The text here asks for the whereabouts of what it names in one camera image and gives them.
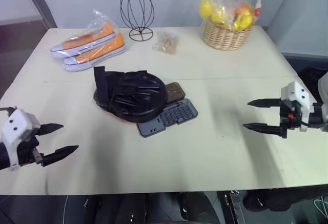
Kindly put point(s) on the red yellow apple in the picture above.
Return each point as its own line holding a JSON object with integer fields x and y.
{"x": 243, "y": 9}

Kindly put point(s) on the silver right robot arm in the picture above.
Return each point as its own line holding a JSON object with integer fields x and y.
{"x": 322, "y": 106}

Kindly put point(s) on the black cap in plastic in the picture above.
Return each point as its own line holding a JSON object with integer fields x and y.
{"x": 138, "y": 93}

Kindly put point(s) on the clear plastic shoe bag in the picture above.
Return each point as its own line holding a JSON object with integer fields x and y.
{"x": 98, "y": 24}

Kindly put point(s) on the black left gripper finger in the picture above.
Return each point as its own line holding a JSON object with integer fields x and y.
{"x": 59, "y": 152}
{"x": 50, "y": 127}

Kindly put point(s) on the grey screwdriver bit case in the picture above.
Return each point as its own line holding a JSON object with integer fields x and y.
{"x": 176, "y": 113}

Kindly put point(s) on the wicker fruit basket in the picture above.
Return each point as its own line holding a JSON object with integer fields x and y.
{"x": 225, "y": 35}

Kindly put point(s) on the yellow lemon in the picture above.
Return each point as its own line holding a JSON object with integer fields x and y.
{"x": 218, "y": 15}
{"x": 206, "y": 7}

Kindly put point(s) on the bag of wooden pieces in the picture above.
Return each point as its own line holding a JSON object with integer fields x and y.
{"x": 166, "y": 42}

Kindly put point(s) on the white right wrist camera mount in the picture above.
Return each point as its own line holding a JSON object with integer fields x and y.
{"x": 297, "y": 93}

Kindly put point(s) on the yellow fruit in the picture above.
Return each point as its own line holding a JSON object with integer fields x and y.
{"x": 242, "y": 21}

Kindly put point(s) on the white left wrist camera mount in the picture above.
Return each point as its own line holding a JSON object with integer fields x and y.
{"x": 18, "y": 124}

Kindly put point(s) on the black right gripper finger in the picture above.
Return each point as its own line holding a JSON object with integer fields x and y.
{"x": 266, "y": 103}
{"x": 266, "y": 128}

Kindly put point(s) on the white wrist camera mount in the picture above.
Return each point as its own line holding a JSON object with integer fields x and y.
{"x": 18, "y": 124}
{"x": 297, "y": 93}

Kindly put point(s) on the orange canvas shoe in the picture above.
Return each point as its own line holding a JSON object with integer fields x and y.
{"x": 84, "y": 39}
{"x": 100, "y": 52}

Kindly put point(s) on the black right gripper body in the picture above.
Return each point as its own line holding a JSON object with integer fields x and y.
{"x": 288, "y": 117}

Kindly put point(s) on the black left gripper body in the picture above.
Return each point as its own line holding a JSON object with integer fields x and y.
{"x": 28, "y": 150}

